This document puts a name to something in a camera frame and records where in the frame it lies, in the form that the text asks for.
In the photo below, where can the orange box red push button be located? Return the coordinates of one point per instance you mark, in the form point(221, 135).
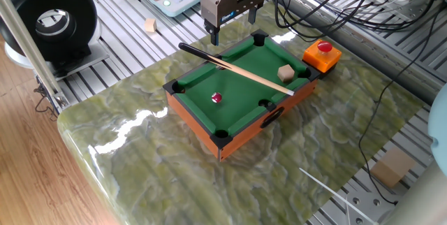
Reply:
point(321, 59)

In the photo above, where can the silver bracket plate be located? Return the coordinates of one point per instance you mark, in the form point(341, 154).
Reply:
point(366, 207)

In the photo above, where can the thin white stick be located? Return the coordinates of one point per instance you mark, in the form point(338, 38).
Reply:
point(331, 190)

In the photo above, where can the aluminium frame post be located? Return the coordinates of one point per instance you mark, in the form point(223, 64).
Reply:
point(32, 50)

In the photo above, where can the black round duct fan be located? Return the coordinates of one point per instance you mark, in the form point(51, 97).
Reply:
point(21, 1)

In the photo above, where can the silver Schunk gripper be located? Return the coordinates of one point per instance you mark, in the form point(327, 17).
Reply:
point(241, 5)

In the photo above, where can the maroon striped pool ball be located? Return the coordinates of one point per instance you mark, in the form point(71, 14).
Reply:
point(216, 97)

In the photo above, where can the wooden pool cue black butt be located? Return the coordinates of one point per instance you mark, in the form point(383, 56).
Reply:
point(244, 74)

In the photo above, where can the mini green felt pool table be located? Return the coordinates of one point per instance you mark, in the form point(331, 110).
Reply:
point(244, 101)

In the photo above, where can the grey aluminium rail beam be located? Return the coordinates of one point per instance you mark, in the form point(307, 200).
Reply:
point(384, 64)

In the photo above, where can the small light wooden cube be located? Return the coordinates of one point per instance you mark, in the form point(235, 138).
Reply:
point(150, 25)

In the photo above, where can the beige wooden cube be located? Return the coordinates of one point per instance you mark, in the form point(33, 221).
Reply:
point(286, 73)

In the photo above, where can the green marble slab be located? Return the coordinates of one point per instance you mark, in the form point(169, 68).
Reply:
point(157, 169)

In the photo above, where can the large wooden block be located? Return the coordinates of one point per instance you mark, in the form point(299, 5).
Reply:
point(393, 167)

